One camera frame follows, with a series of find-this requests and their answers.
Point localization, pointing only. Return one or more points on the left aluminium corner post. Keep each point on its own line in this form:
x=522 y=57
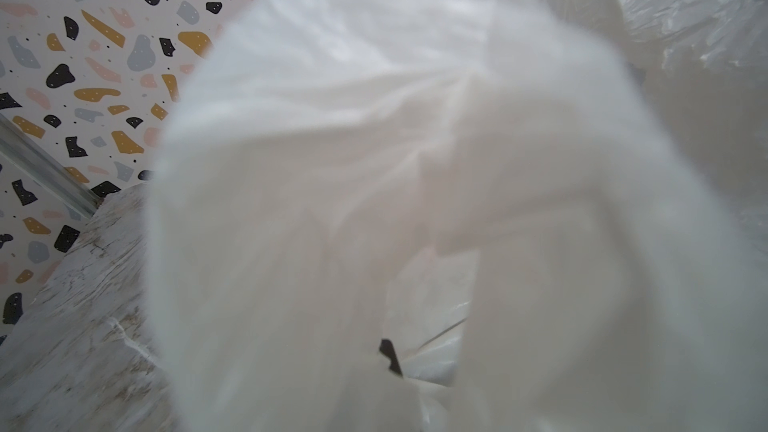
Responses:
x=49 y=174

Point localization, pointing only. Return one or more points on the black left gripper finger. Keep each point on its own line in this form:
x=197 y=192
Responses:
x=387 y=350

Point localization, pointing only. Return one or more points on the white plastic bag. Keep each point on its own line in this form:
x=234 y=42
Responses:
x=556 y=210

